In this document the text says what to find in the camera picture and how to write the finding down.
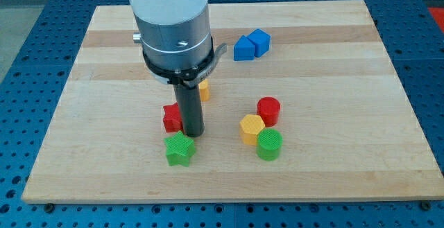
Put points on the red cylinder block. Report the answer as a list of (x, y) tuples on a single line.
[(269, 110)]

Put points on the wooden board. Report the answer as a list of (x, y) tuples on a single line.
[(349, 132)]

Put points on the blue pentagon block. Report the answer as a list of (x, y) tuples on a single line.
[(244, 49)]

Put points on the red star block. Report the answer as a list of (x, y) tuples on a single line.
[(172, 119)]

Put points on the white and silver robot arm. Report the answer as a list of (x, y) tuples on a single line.
[(175, 37)]

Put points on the green star block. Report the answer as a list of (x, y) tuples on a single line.
[(179, 149)]

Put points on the yellow hexagon block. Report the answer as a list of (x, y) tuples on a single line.
[(249, 128)]

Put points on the yellow block behind rod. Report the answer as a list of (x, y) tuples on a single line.
[(204, 90)]

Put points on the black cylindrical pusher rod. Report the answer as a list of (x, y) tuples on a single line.
[(189, 104)]

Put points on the green cylinder block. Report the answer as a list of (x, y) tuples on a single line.
[(269, 143)]

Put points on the blue cube block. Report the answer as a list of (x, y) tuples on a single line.
[(261, 41)]

